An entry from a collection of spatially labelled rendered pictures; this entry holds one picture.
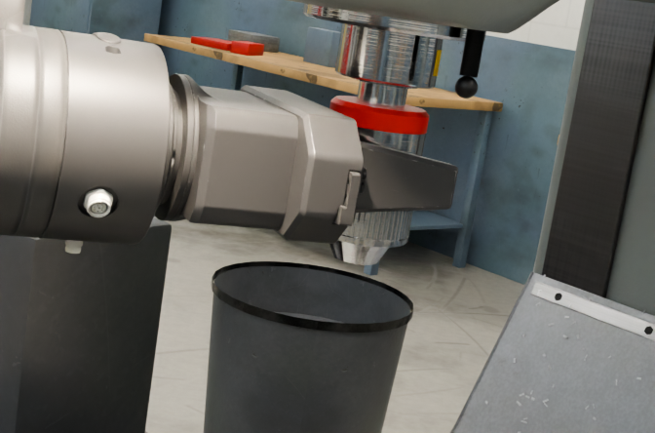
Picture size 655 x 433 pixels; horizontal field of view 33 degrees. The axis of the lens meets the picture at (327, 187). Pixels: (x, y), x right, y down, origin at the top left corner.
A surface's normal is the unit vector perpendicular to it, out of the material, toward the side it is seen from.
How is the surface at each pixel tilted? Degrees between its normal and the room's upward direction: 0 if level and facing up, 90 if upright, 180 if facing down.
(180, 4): 90
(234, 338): 94
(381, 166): 90
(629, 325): 63
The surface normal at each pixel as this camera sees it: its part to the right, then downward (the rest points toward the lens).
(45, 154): 0.36, 0.26
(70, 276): 0.79, 0.22
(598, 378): -0.60, -0.42
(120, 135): 0.39, 0.03
